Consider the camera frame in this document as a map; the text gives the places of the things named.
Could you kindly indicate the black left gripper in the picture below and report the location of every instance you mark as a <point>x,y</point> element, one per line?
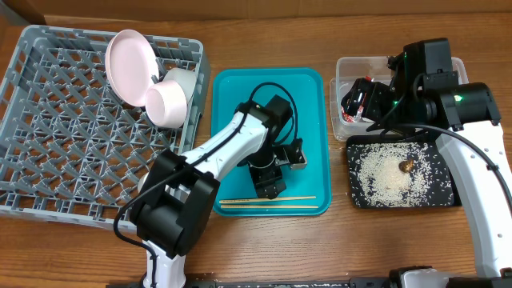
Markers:
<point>265,178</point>

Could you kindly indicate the pink white bowl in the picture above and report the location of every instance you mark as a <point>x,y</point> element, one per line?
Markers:
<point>166,104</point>

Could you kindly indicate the grey bowl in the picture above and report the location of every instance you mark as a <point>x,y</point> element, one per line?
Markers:
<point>185,78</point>

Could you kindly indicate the dark food scrap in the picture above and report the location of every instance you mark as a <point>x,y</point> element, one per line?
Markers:
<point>406,166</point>

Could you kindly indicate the wooden chopstick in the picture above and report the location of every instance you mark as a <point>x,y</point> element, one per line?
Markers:
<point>254,200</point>
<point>267,207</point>

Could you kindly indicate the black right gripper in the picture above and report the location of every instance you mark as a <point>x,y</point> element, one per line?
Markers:
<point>356,101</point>

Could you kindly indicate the white pink round plate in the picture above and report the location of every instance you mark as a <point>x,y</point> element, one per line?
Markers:
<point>130,64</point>

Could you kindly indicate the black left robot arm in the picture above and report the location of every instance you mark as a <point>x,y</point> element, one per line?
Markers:
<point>178,193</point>

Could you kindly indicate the clear plastic bin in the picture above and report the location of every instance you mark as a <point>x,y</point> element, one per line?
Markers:
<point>348,70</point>

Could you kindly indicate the spilled rice pile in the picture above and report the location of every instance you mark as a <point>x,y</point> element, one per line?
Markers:
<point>388,176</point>

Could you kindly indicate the black rectangular tray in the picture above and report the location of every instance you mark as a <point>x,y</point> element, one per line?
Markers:
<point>400,176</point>

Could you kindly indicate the white paper cup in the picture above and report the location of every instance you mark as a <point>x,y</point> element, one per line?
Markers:
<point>141,182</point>

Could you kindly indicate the red snack wrapper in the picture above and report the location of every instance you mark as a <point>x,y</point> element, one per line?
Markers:
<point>356,100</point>

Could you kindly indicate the grey plastic dish rack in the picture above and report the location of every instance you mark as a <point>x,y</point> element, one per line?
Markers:
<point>71,150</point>

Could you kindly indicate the teal plastic tray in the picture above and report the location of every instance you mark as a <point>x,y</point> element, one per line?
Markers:
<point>232,87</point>

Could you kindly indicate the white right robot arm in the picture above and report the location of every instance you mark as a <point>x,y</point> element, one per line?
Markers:
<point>425,140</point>

